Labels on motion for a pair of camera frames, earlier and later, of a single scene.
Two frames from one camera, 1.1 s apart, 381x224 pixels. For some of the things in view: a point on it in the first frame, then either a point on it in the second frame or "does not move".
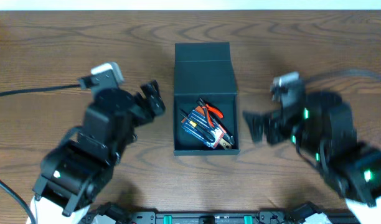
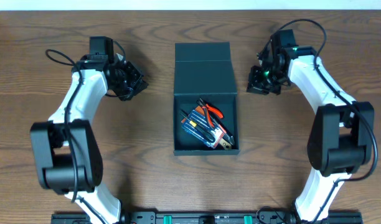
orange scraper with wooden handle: [224, 144] does not move
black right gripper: [274, 118] to [250, 88]
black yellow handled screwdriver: [202, 132] does not move
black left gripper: [144, 106] to [136, 78]
